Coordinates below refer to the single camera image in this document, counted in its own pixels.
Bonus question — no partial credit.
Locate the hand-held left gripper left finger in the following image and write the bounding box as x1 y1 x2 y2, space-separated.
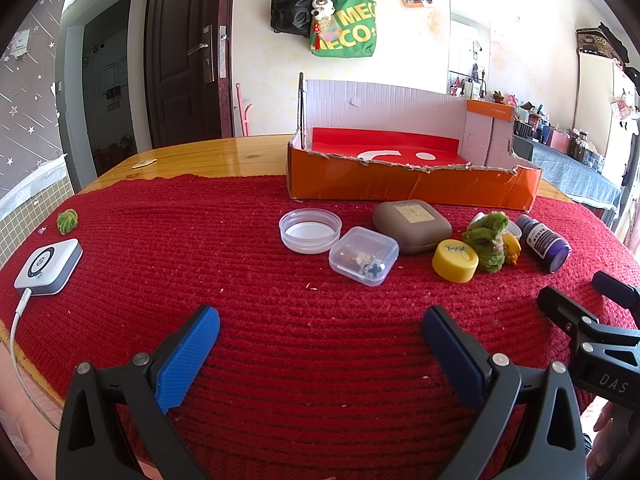
56 304 221 480

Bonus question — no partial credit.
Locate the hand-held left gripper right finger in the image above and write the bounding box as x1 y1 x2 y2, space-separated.
421 305 587 480

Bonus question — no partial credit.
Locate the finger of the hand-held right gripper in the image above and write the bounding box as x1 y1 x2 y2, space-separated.
537 285 601 349
592 270 640 311

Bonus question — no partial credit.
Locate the dark blue bottle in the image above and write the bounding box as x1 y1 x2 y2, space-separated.
515 214 572 274

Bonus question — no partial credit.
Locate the small yellow toy figure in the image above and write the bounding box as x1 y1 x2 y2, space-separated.
502 234 522 266

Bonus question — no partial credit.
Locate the yellow round cap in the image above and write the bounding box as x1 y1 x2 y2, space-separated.
432 240 480 283

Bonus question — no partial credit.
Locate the large green fuzzy plush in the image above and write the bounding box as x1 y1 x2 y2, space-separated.
462 212 511 273

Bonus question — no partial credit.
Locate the small clear bead box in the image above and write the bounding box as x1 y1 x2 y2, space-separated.
328 226 400 287

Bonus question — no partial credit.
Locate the grey-brown eyeshadow case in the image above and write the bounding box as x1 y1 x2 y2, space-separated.
372 200 453 255

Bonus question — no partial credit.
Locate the clear round plastic lid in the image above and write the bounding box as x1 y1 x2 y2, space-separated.
278 207 343 255

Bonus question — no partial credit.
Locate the orange cardboard box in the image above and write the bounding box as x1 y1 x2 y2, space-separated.
286 72 543 212

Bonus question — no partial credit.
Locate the small green fuzzy plush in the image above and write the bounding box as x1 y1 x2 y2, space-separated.
56 208 79 235

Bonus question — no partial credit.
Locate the person's right hand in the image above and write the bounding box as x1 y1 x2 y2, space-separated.
590 402 618 480

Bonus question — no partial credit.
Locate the red knitted cloth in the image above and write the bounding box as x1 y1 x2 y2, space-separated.
0 174 640 480

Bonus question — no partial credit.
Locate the blue cloth covered table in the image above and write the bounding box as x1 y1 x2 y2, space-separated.
512 135 621 221

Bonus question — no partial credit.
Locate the row of cosmetics bottles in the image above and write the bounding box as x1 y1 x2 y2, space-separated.
450 75 606 171

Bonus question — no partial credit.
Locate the white cabinet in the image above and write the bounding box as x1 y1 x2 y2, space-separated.
575 50 640 176

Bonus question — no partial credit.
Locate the pink hanger stick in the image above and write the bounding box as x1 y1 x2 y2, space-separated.
235 82 252 137

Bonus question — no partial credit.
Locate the patterned bag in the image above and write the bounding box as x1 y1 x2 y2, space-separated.
575 27 628 61

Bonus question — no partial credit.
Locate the dark brown door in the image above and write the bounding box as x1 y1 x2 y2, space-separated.
145 0 236 148

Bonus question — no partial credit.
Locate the green tote bag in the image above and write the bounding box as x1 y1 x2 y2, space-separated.
309 0 377 58

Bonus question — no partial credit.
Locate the black backpack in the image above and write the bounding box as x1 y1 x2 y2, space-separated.
270 0 321 37

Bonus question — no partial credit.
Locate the white charging cable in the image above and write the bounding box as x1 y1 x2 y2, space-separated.
9 287 63 431

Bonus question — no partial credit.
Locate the wall mirror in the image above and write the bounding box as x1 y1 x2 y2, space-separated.
446 0 492 98

